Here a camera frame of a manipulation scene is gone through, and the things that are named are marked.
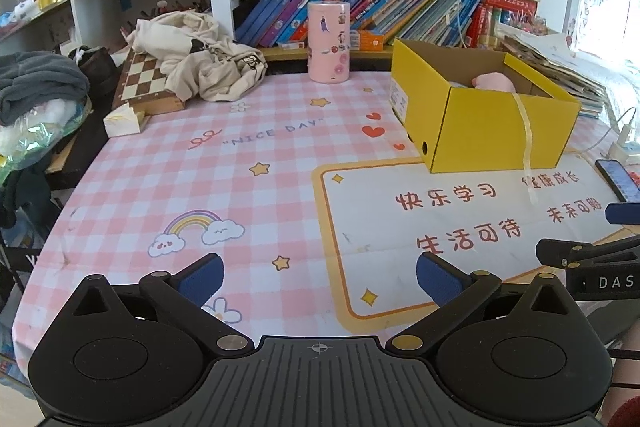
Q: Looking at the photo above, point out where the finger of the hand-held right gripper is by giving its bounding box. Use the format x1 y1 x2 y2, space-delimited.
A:
605 203 640 225
536 234 640 269

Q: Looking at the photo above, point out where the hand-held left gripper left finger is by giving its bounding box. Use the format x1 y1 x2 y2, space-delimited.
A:
62 253 255 358

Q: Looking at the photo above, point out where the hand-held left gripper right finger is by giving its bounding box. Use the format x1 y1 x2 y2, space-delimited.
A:
387 252 581 357

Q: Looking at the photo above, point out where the translucent ribbon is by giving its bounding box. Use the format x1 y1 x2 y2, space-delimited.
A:
512 92 538 202

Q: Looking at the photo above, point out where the yellow cardboard box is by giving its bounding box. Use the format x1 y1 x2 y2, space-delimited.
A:
390 38 583 174

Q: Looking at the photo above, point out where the small pink plush toy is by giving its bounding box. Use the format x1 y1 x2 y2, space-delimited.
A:
470 72 518 94

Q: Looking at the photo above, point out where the person's right forearm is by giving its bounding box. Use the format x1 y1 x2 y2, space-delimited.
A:
600 319 640 427

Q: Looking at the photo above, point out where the dark smartphone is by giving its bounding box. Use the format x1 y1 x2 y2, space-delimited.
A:
595 158 640 204

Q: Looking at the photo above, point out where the pink checked tablecloth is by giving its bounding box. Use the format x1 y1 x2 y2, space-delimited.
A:
12 72 640 358

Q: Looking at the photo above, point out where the stack of papers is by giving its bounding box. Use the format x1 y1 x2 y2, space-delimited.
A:
500 19 608 118

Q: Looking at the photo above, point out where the white tissue pack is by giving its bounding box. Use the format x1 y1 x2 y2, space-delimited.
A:
103 103 151 138

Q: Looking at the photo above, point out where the wooden chess board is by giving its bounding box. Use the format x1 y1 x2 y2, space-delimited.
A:
111 46 186 115

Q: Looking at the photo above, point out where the beige crumpled cloth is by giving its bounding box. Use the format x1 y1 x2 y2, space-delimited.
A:
125 10 268 102

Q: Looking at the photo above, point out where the iridescent plastic wrap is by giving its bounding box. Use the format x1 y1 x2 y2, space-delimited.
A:
0 99 93 170

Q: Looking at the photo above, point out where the dark brown bag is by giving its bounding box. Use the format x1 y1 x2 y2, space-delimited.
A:
67 46 119 95

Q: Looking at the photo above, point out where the thick red book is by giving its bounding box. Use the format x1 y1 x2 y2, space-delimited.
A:
487 0 542 12

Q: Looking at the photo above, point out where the small orange box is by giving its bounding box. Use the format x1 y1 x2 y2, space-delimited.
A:
350 30 386 52

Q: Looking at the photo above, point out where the grey folded cloth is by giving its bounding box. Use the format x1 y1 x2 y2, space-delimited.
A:
0 52 91 126

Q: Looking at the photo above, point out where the pink sticker-covered canister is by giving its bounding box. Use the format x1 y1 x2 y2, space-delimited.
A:
307 0 351 84

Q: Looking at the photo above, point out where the row of colourful children's books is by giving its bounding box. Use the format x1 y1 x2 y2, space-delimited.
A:
235 0 541 50

